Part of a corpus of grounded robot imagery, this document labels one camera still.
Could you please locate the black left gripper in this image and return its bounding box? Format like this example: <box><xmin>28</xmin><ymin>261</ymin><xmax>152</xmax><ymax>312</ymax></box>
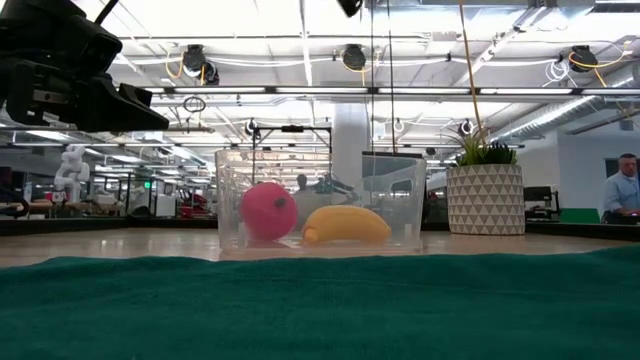
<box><xmin>0</xmin><ymin>0</ymin><xmax>171</xmax><ymax>134</ymax></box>

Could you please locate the red toy apple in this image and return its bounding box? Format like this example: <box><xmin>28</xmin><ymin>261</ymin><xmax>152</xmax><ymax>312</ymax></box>
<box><xmin>239</xmin><ymin>181</ymin><xmax>300</xmax><ymax>244</ymax></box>

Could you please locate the yellow toy banana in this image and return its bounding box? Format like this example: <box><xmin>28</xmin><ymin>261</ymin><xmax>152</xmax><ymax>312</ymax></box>
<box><xmin>301</xmin><ymin>204</ymin><xmax>393</xmax><ymax>246</ymax></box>

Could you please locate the clear plastic container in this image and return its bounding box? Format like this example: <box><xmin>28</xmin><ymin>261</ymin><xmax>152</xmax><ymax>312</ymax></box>
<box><xmin>214</xmin><ymin>148</ymin><xmax>429</xmax><ymax>254</ymax></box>

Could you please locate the person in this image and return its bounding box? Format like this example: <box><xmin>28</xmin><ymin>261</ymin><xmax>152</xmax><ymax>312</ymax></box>
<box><xmin>291</xmin><ymin>173</ymin><xmax>324</xmax><ymax>221</ymax></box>
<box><xmin>601</xmin><ymin>152</ymin><xmax>640</xmax><ymax>225</ymax></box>

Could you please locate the potted plant triangle-pattern pot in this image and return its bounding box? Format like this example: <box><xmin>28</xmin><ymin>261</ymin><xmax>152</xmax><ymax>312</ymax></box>
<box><xmin>444</xmin><ymin>124</ymin><xmax>526</xmax><ymax>236</ymax></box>

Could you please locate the dark green folded cloth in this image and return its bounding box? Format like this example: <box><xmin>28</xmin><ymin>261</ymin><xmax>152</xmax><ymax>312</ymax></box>
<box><xmin>0</xmin><ymin>244</ymin><xmax>640</xmax><ymax>360</ymax></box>

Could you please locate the green panel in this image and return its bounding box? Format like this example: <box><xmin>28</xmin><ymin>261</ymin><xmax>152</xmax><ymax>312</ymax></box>
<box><xmin>558</xmin><ymin>207</ymin><xmax>601</xmax><ymax>225</ymax></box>

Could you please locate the black ceiling cable reel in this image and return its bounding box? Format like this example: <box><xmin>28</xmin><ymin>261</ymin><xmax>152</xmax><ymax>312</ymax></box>
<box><xmin>569</xmin><ymin>44</ymin><xmax>599</xmax><ymax>74</ymax></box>
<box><xmin>341</xmin><ymin>43</ymin><xmax>368</xmax><ymax>72</ymax></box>
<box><xmin>181</xmin><ymin>43</ymin><xmax>221</xmax><ymax>86</ymax></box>

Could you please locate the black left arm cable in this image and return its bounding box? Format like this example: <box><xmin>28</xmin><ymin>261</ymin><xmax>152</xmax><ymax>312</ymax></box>
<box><xmin>93</xmin><ymin>0</ymin><xmax>121</xmax><ymax>26</ymax></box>

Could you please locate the black aluminium rig frame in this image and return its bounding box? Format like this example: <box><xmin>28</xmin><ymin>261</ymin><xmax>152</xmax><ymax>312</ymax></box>
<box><xmin>0</xmin><ymin>216</ymin><xmax>640</xmax><ymax>237</ymax></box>

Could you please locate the yellow hanging cable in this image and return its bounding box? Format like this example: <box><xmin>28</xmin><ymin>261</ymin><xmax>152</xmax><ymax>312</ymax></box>
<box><xmin>457</xmin><ymin>0</ymin><xmax>489</xmax><ymax>146</ymax></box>

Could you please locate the distant black rig frame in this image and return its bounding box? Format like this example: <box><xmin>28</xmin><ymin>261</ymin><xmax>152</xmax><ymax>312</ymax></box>
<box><xmin>251</xmin><ymin>123</ymin><xmax>334</xmax><ymax>151</ymax></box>

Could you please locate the silver ventilation duct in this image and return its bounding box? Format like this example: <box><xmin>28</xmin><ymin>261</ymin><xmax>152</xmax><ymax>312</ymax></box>
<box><xmin>492</xmin><ymin>92</ymin><xmax>609</xmax><ymax>145</ymax></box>

